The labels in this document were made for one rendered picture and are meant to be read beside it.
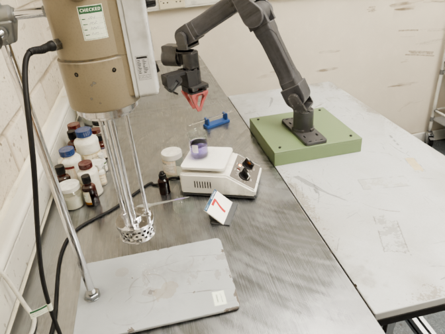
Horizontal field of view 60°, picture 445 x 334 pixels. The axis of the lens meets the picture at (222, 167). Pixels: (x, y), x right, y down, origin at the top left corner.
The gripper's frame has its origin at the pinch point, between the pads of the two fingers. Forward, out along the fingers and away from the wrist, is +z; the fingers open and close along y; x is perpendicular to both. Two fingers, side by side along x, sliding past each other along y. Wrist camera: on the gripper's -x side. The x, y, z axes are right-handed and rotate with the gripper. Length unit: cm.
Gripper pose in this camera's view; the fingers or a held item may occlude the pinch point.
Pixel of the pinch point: (197, 107)
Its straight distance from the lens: 138.6
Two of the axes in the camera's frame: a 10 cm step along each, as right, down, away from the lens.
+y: 5.5, 3.8, -7.5
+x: 8.3, -3.4, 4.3
